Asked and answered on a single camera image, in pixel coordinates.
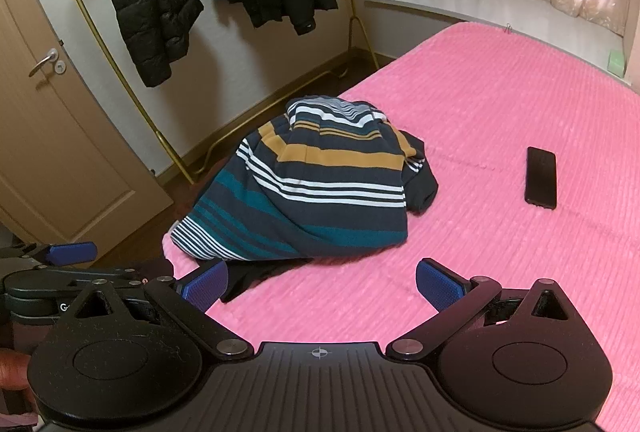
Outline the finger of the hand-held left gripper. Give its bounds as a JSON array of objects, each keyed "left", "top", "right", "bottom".
[
  {"left": 1, "top": 265, "right": 149, "bottom": 303},
  {"left": 0, "top": 241, "right": 99, "bottom": 269}
]

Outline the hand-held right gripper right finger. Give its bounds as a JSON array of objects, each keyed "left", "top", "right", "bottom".
[{"left": 387, "top": 258, "right": 573, "bottom": 361}]

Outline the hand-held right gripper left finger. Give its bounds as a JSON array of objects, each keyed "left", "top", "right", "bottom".
[{"left": 75, "top": 259, "right": 254, "bottom": 359}]

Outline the striped navy sweater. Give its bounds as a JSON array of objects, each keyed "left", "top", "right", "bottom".
[{"left": 169, "top": 96, "right": 440, "bottom": 263}]

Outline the gold clothes rack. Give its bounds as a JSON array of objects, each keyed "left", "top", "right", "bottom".
[{"left": 47, "top": 0, "right": 382, "bottom": 186}]

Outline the person's left hand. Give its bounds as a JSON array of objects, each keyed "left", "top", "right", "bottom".
[{"left": 0, "top": 346, "right": 29, "bottom": 389}]

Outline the wooden door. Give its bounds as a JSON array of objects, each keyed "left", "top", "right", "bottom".
[{"left": 0, "top": 0, "right": 174, "bottom": 259}]

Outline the black phone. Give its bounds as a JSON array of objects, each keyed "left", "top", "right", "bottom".
[{"left": 523, "top": 145, "right": 559, "bottom": 211}]

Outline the pink fleece blanket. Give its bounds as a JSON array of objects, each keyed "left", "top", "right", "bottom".
[{"left": 162, "top": 22, "right": 640, "bottom": 432}]

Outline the hooded black puffer jacket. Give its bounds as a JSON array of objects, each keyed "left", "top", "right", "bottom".
[{"left": 87, "top": 0, "right": 205, "bottom": 89}]

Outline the white window ledge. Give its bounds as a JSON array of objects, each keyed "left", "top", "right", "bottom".
[{"left": 363, "top": 0, "right": 627, "bottom": 40}]

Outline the small green box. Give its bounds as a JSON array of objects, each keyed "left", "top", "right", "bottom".
[{"left": 607, "top": 50, "right": 627, "bottom": 78}]

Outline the silver door handle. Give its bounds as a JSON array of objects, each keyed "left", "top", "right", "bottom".
[{"left": 28, "top": 48, "right": 69, "bottom": 78}]

